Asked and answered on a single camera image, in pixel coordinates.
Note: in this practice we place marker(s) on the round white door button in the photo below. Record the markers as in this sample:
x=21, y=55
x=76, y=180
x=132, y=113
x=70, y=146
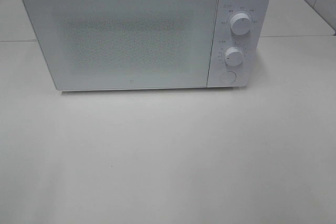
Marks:
x=228, y=78

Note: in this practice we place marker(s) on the white microwave knob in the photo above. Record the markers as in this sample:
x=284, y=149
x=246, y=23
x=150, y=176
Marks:
x=233, y=56
x=240, y=23

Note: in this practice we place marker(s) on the white microwave door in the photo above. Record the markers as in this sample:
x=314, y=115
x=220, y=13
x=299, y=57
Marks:
x=124, y=44

